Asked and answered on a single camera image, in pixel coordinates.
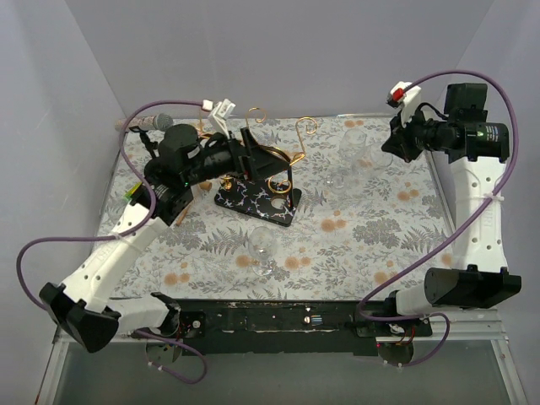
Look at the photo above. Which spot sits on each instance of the clear wine glass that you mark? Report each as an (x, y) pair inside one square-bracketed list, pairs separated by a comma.
[(352, 143), (262, 245)]

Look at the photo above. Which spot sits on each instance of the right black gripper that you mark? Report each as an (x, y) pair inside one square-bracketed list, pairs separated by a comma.
[(407, 137)]

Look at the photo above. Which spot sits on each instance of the wooden mallet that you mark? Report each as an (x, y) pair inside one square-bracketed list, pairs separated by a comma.
[(201, 192)]

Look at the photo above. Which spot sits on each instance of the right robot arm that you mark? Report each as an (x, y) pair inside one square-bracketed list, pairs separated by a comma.
[(477, 152)]

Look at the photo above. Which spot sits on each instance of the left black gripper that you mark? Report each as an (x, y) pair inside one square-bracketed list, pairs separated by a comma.
[(245, 153)]

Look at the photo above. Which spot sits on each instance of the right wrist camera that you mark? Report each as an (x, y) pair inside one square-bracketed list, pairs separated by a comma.
[(404, 98)]

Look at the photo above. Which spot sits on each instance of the gold black wine glass rack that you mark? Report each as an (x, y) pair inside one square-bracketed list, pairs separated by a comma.
[(273, 198)]

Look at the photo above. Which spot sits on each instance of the clear wine glass front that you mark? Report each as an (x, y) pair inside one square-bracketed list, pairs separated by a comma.
[(262, 245)]

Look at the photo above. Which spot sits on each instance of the clear wine glass back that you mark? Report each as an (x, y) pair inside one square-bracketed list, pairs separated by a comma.
[(352, 143)]

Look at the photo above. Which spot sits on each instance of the stemless clear glass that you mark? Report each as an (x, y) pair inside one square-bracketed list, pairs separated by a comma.
[(359, 170)]

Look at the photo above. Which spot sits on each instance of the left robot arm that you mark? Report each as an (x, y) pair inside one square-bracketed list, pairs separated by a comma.
[(81, 305)]

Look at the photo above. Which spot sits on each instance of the floral table mat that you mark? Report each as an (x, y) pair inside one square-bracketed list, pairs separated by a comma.
[(338, 247)]

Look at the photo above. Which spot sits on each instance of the microphone on black stand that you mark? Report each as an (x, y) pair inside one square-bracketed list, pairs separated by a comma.
[(143, 125)]

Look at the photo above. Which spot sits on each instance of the colourful toy block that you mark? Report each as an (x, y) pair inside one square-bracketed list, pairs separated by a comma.
[(129, 193)]

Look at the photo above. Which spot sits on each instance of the black base frame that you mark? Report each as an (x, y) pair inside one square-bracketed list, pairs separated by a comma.
[(286, 326)]

